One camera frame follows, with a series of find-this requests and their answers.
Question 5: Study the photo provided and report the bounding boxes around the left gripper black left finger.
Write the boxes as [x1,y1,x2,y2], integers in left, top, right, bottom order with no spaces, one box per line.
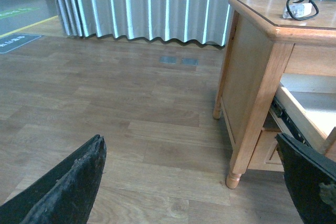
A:
[1,135,107,223]

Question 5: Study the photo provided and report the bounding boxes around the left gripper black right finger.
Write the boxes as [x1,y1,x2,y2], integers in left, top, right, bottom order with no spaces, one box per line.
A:
[276,133,335,223]

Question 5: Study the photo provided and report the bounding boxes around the wooden drawer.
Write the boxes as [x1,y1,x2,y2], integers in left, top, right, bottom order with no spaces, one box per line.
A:
[248,127,284,172]
[270,73,335,161]

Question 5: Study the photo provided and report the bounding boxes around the white charger with black cable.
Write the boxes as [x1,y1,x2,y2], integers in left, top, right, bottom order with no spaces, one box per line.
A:
[282,0,319,21]

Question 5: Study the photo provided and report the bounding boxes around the light wooden nightstand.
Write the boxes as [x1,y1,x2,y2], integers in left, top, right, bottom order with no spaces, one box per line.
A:
[213,0,335,189]

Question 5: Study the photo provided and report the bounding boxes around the grey floor sign sticker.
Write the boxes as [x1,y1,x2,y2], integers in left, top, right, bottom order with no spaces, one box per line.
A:
[0,33,42,54]

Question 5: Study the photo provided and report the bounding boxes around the right metal floor socket plate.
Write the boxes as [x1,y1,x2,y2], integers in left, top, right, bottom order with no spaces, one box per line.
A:
[181,58,198,66]

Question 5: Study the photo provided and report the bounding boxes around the metal floor socket plate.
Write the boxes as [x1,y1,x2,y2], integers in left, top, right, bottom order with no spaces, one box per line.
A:
[159,56,177,65]
[181,58,198,66]

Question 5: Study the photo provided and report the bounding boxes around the left metal floor socket plate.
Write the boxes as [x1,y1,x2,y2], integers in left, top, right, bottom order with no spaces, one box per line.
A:
[159,56,177,65]

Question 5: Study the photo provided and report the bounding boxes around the green floor sticker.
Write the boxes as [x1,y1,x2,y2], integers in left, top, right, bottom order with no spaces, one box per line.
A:
[0,7,39,19]

